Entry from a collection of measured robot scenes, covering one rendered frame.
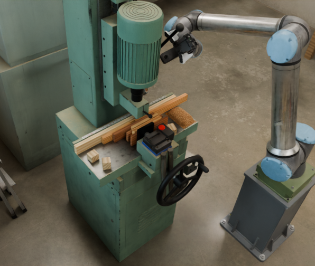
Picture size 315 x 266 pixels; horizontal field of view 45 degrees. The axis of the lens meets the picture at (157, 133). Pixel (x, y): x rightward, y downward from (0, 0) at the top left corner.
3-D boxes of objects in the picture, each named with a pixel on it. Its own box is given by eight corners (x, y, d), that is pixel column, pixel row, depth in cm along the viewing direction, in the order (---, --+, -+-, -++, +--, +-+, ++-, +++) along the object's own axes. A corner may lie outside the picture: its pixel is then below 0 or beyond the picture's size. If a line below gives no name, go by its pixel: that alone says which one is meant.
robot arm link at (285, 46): (303, 169, 190) (315, 22, 148) (288, 189, 180) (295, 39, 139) (275, 159, 199) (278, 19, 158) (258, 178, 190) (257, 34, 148)
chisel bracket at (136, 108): (137, 122, 175) (137, 108, 169) (118, 105, 182) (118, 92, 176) (149, 115, 179) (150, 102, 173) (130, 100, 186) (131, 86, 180)
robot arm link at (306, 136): (312, 152, 203) (324, 129, 190) (298, 170, 193) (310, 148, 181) (286, 138, 209) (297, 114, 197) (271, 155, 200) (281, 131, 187)
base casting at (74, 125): (119, 193, 180) (119, 182, 173) (55, 125, 208) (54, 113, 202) (186, 151, 202) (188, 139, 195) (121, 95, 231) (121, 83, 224)
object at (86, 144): (76, 154, 170) (75, 147, 166) (74, 152, 171) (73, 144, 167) (175, 103, 200) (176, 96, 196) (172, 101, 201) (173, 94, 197)
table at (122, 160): (112, 202, 160) (112, 195, 156) (73, 159, 176) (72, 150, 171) (210, 140, 191) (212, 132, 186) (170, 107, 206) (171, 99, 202)
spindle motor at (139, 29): (134, 95, 156) (136, 27, 134) (109, 74, 165) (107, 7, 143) (166, 80, 165) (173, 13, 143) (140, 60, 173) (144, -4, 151)
